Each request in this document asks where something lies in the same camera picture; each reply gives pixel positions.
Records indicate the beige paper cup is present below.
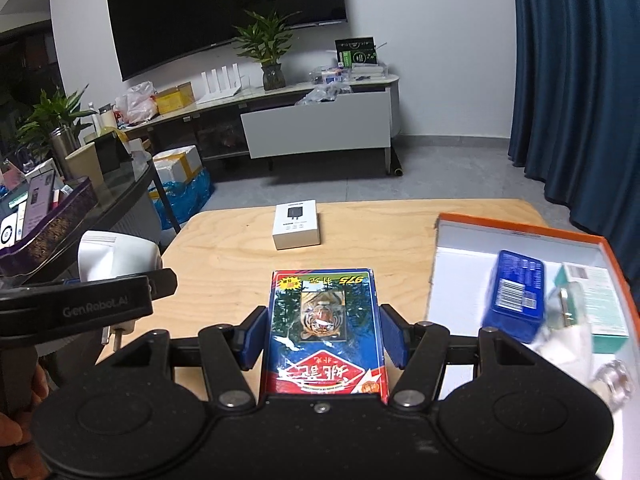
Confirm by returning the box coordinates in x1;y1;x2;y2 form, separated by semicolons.
64;142;105;187

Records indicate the blue plastic bag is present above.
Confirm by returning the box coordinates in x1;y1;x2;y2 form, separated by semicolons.
147;167;216;231

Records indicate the orange white cardboard box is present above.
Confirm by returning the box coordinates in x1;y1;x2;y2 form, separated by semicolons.
423;212;640;480

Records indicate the red blue playing card box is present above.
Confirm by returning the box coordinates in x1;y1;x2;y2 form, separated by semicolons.
263;268;390;406

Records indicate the white plug-in heater with bottle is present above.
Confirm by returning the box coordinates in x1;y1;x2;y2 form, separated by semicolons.
529;282;599;393

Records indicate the white tv cabinet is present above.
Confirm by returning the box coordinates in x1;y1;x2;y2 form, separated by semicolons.
119;73;401;177

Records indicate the blue tin box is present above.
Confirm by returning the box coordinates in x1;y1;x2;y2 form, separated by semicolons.
480;248;547;345

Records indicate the purple patterned box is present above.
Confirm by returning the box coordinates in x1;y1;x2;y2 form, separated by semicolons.
0;176;97;277

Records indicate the pile of clear packets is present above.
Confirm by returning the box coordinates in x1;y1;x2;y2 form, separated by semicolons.
294;84;354;107

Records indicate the clear glass bottle white cap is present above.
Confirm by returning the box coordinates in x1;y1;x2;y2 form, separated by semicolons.
592;359;637;409

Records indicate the potted plant in dark vase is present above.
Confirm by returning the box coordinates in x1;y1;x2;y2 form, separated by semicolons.
232;8;296;92

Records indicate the red white plastic bag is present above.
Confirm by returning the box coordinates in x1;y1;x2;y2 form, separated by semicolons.
113;81;159;124

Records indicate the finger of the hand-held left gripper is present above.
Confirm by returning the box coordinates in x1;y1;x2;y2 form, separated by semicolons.
146;268;179;304

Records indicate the small white charger box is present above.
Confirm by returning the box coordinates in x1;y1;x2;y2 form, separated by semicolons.
272;198;321;251

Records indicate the blue curtain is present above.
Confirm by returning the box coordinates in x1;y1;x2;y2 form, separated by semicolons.
508;0;640;282

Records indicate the teal white box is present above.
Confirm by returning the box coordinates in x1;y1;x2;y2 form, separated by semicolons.
552;261;630;357

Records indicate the white router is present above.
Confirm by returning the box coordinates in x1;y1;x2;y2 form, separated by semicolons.
199;62;242;104

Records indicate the stainless steel tumbler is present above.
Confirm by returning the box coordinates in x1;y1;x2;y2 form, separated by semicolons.
49;127;81;179

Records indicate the black television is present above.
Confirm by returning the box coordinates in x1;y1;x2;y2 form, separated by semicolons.
104;0;349;82

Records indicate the dark curved side desk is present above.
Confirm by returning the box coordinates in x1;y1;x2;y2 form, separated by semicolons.
0;149;182;313

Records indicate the green black box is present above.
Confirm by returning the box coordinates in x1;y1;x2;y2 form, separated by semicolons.
334;36;377;69

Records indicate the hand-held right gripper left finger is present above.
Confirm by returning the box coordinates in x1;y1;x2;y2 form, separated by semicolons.
106;305;269;409

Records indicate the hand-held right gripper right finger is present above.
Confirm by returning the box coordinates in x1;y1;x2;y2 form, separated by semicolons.
380;303;539;409

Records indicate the large leafy potted plant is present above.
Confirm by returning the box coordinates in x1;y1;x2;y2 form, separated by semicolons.
16;87;97;162

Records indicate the white yellow cardboard box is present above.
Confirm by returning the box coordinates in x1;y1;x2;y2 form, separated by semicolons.
151;144;204;184

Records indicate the person's left hand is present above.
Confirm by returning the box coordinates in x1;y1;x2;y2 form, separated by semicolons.
0;360;57;448

